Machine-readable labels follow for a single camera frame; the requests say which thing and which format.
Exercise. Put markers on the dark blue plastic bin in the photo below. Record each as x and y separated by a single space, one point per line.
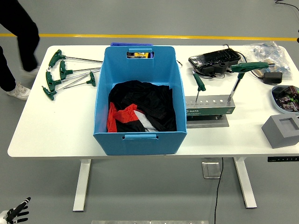
130 44

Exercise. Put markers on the black red white clothing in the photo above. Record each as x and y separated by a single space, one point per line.
144 100

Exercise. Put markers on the light blue tray of components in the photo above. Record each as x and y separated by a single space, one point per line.
287 98

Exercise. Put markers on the grey green wrench holder stand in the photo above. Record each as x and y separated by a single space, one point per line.
210 111

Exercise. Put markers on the yellow black tool case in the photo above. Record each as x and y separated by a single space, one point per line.
141 54

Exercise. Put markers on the grey foam block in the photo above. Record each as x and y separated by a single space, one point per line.
273 133

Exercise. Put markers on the blue plastic storage box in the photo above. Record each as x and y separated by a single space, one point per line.
140 70

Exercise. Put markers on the clear plastic bag of parts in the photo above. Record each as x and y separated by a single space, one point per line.
264 49

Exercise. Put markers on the black plastic tray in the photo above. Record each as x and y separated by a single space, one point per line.
215 59

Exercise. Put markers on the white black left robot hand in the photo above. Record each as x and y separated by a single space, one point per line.
14 213

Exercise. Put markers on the black table control panel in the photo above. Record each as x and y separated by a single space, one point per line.
282 159

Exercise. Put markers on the white table leg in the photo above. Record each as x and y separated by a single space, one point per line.
81 186
245 184

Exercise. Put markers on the metal floor outlet plate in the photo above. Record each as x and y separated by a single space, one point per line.
210 170

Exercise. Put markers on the person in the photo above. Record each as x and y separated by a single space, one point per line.
23 35

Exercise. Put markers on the wooden brush with blue bristles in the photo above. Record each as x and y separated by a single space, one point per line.
260 73

